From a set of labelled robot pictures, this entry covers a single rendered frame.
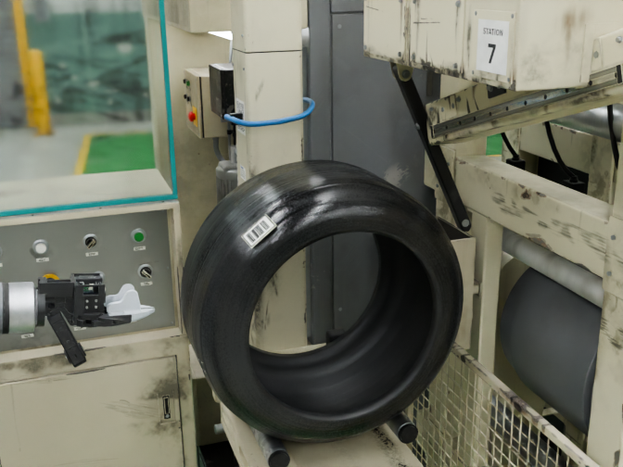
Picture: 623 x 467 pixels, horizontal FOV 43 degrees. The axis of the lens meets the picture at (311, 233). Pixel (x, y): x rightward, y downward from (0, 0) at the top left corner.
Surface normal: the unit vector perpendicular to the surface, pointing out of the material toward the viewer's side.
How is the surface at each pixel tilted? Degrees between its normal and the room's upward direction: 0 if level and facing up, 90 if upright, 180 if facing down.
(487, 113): 90
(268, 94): 90
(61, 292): 89
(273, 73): 90
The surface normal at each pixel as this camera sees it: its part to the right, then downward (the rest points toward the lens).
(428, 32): -0.95, 0.11
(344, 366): -0.11, -0.52
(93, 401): 0.32, 0.30
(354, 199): 0.26, -0.51
